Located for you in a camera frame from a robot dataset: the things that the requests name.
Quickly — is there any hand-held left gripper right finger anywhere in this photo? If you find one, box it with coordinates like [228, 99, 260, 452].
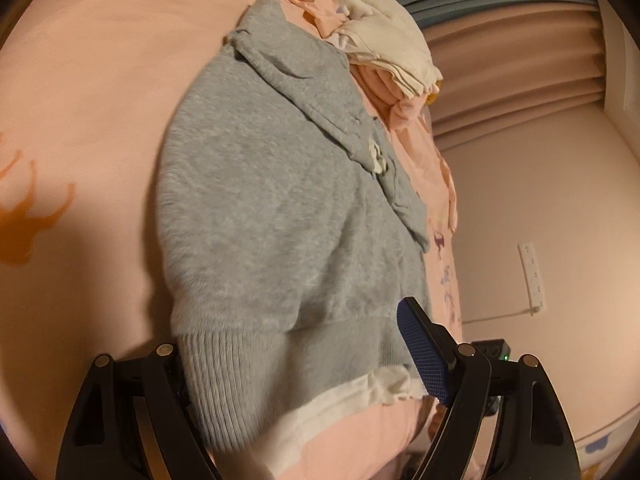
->
[396, 296, 583, 480]

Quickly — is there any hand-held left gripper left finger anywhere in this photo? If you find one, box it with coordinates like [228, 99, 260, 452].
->
[55, 342, 223, 480]

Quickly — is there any grey knit sweater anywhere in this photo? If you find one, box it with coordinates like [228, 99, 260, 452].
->
[155, 0, 433, 453]

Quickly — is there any white thin garment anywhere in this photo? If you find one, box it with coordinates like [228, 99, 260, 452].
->
[260, 365, 428, 480]

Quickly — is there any white flower print cloth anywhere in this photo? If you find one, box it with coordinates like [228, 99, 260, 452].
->
[575, 407, 632, 480]

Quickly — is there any pink folded garment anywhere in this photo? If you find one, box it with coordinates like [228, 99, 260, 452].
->
[350, 62, 441, 131]

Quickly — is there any pink animal print bed sheet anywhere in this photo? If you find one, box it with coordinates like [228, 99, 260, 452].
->
[0, 0, 463, 480]

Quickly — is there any white folded garment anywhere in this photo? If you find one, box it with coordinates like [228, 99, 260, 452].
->
[332, 0, 443, 98]

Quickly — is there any white cable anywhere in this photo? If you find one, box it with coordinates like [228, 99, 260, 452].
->
[462, 305, 543, 326]

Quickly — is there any white wall power strip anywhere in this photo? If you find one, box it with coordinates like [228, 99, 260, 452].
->
[517, 242, 547, 316]

